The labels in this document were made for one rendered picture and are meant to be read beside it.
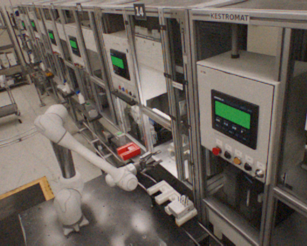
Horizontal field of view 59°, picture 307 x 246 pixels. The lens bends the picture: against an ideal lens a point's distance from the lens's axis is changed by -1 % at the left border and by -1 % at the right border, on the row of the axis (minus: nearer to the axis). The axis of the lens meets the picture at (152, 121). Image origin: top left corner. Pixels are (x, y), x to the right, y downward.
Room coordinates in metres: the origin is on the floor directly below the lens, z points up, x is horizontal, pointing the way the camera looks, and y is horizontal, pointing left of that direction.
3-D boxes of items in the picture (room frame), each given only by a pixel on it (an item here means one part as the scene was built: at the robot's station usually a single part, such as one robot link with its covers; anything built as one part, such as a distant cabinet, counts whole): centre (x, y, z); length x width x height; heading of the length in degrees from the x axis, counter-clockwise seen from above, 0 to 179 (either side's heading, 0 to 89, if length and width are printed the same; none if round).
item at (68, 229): (1.41, 0.67, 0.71); 0.22 x 0.18 x 0.06; 28
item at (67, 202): (1.44, 0.68, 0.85); 0.18 x 0.16 x 0.22; 0
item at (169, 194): (1.31, -0.04, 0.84); 0.36 x 0.14 x 0.10; 28
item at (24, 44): (6.85, 2.60, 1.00); 1.30 x 0.51 x 2.00; 28
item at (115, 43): (2.05, 0.08, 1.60); 0.42 x 0.29 x 0.46; 28
